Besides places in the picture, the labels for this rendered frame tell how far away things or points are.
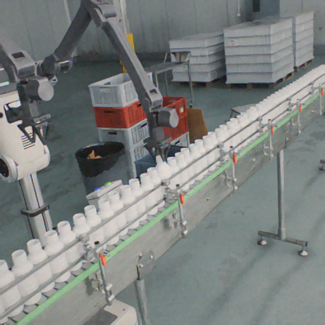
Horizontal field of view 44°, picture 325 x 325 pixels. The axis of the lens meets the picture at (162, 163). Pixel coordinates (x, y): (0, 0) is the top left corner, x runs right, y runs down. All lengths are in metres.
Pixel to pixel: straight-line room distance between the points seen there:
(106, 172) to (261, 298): 1.64
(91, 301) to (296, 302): 1.57
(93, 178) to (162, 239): 1.96
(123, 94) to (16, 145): 2.27
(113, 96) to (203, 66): 5.00
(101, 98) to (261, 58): 4.61
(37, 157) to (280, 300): 1.69
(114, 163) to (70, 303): 2.26
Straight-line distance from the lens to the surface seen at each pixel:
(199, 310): 2.67
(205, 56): 8.80
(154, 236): 1.63
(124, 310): 2.36
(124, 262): 1.52
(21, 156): 1.89
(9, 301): 1.28
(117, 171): 3.56
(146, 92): 1.56
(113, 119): 4.15
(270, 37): 8.05
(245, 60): 8.30
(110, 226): 1.45
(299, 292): 2.80
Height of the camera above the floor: 1.77
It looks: 21 degrees down
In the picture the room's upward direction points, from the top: 8 degrees counter-clockwise
